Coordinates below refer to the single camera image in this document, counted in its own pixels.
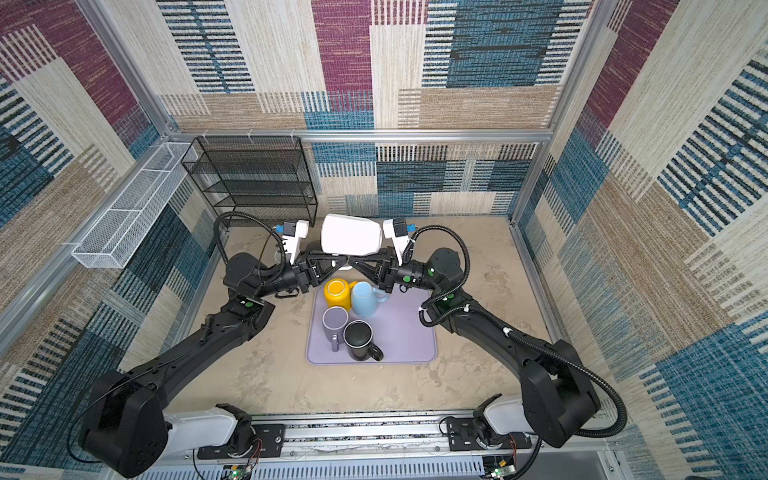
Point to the lavender plastic tray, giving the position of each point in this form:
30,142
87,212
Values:
396,329

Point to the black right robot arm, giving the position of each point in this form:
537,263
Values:
558,397

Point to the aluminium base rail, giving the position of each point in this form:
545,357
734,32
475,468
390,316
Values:
390,445

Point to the black ceramic mug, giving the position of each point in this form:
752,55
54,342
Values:
358,337

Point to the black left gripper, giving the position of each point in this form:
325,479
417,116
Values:
308,274

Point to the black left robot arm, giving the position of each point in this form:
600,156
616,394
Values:
124,425

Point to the yellow round mug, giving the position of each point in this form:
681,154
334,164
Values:
337,293

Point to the white ceramic mug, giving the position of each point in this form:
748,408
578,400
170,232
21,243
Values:
349,235

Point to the light blue plain mug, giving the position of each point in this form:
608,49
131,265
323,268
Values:
366,298

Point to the white wire mesh basket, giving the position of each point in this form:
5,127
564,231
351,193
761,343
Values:
114,238

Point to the lavender ceramic mug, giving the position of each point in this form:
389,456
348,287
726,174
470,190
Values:
334,321

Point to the black wire shelf rack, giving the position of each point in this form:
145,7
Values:
264,176

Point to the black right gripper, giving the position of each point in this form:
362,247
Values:
385,270

